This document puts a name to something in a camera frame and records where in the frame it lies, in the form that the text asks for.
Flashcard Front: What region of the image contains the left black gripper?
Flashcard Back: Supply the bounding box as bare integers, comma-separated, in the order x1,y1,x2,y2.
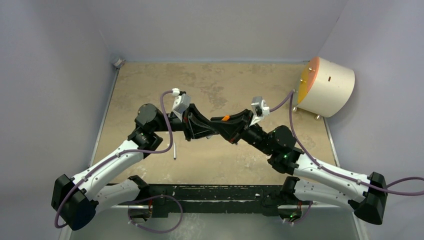
152,102,213,140

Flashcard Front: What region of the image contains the orange pen cap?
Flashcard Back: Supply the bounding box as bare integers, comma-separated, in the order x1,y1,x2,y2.
221,115,230,121

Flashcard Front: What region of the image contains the white pen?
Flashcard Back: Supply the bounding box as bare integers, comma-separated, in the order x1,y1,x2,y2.
173,142,177,160

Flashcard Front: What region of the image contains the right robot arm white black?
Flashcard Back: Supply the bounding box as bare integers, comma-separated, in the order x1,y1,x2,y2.
209,109,388,225

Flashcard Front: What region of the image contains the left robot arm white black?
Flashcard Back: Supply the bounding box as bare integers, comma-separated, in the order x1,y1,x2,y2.
51,103,218,230

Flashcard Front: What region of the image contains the cream cylindrical drum toy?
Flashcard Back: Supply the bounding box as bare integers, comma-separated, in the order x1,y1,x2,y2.
292,56,355,119

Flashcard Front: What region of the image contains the tape roll in corner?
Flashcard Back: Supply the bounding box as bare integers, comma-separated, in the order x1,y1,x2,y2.
111,56,126,69

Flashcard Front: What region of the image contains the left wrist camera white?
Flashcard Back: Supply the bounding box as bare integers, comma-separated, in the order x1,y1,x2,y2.
171,88,192,122

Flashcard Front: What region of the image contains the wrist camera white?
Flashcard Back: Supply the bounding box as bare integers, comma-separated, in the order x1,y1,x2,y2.
171,88,192,122
250,96,270,126

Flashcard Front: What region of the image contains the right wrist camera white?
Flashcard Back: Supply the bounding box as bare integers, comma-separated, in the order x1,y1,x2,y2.
250,96,270,126

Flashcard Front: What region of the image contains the aluminium frame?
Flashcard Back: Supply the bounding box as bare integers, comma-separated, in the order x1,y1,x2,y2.
59,66,370,240

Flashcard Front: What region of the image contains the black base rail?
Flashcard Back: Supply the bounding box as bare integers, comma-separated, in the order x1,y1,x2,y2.
137,184,294,218

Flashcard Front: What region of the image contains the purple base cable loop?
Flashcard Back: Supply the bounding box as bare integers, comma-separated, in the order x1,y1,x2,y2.
127,194,185,233

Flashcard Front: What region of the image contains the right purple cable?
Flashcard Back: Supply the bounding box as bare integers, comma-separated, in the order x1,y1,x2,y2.
268,91,424,197

